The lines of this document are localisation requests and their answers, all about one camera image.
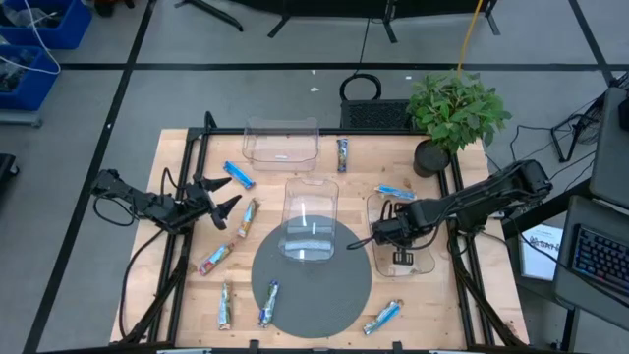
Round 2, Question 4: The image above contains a black curtain partition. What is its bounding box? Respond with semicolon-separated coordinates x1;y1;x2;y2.
228;0;495;21

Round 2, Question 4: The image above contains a red granola bar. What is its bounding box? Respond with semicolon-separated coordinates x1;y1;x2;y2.
197;241;236;277

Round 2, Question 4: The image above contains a grey round woven placemat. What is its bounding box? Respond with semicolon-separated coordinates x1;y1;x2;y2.
250;214;373;340

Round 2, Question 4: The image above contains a black cable loop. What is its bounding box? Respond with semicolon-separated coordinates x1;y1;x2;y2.
338;73;383;103

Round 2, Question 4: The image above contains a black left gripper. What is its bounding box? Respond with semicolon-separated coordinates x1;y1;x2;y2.
166;175;244;232

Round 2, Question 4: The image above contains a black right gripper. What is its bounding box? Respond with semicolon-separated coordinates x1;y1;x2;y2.
346;201;433;267

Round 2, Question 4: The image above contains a white paper sheet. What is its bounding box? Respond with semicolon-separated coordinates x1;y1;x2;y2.
519;223;565;282

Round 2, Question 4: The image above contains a clear plastic bin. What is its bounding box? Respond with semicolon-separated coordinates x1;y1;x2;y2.
241;116;321;173
365;191;437;278
277;176;341;264

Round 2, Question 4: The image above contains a black metal table frame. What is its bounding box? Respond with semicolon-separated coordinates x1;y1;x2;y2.
116;110;531;354

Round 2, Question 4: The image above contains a green yellow granola bar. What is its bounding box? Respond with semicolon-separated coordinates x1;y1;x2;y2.
237;197;261;239

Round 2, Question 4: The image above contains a green potted plant black pot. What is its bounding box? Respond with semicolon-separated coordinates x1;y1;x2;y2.
405;70;513;179

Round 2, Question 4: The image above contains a black keyboard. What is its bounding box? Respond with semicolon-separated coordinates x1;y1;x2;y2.
571;223;629;299

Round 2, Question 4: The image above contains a blue green granola bar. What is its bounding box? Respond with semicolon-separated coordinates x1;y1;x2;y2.
336;137;350;174
257;279;280;329

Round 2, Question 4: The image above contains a black mesh computer case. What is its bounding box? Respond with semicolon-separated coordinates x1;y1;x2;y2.
339;99;413;131

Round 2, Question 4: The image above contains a yellow hanging cable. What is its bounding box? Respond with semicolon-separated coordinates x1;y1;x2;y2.
456;0;486;76

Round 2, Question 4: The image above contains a blue plastic crate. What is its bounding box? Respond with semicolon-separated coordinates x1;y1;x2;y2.
0;0;93;50
0;44;61;112

